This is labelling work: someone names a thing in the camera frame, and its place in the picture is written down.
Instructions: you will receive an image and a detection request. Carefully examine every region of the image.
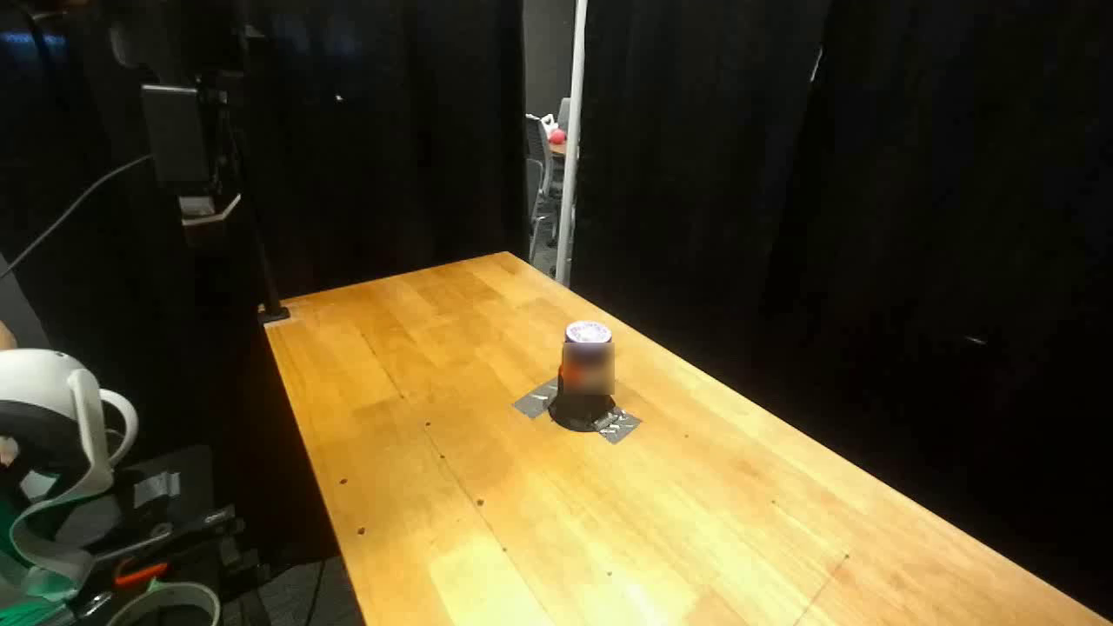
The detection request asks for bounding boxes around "dark upside-down cup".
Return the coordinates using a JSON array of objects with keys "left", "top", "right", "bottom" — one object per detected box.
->
[{"left": 546, "top": 318, "right": 618, "bottom": 436}]

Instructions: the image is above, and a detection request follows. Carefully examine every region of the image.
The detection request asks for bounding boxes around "grey square coaster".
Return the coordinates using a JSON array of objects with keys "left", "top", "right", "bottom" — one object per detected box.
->
[{"left": 512, "top": 380, "right": 645, "bottom": 445}]

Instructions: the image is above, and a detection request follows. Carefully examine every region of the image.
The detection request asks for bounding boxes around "white vertical pole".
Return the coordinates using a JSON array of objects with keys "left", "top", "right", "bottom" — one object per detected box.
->
[{"left": 552, "top": 0, "right": 591, "bottom": 288}]

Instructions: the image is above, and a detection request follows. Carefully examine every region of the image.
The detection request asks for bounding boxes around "black curtain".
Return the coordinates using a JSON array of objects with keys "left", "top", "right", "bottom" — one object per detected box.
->
[
  {"left": 235, "top": 0, "right": 526, "bottom": 300},
  {"left": 574, "top": 0, "right": 1113, "bottom": 588}
]

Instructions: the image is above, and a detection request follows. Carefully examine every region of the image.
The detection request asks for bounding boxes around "black tripod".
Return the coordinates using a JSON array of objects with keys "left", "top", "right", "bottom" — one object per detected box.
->
[{"left": 175, "top": 64, "right": 292, "bottom": 328}]

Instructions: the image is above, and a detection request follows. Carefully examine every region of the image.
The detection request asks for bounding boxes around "small grey tape piece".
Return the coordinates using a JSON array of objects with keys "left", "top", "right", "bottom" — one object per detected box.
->
[{"left": 129, "top": 470, "right": 189, "bottom": 512}]

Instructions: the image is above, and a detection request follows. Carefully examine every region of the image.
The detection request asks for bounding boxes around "white VR headset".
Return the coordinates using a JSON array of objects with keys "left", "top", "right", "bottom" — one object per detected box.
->
[{"left": 0, "top": 346, "right": 143, "bottom": 583}]

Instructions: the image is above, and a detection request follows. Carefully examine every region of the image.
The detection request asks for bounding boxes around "black camera box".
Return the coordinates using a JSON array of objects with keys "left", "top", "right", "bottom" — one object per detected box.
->
[{"left": 139, "top": 79, "right": 213, "bottom": 194}]

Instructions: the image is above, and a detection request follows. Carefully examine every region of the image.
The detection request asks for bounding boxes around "white cable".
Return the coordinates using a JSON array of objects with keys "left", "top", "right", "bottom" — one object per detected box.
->
[{"left": 0, "top": 154, "right": 157, "bottom": 281}]

